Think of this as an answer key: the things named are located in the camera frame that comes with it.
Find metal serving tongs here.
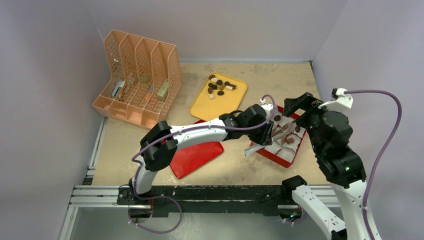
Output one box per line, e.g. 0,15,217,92
244,123,292,157

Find red box lid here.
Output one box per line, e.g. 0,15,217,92
168,119,225,180

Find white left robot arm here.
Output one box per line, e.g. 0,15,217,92
129,103,278,205

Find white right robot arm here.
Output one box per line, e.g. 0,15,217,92
280,88,382,240

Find red chocolate box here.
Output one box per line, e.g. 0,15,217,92
256,106,306,168

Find yellow plastic tray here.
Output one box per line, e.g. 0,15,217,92
188,72,248,121

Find orange plastic file organizer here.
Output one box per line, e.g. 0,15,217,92
92,30,183,129

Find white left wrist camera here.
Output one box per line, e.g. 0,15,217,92
260,100,275,117

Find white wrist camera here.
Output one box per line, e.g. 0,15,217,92
318,88,354,112
260,100,275,117

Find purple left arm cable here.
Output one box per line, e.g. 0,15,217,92
131,94,278,234

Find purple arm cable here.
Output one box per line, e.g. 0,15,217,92
344,89,403,240
131,94,278,234

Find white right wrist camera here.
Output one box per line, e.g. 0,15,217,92
318,88,354,112

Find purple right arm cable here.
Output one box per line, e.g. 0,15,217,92
344,89,403,240

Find black aluminium base frame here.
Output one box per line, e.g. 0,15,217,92
67,184,335,220

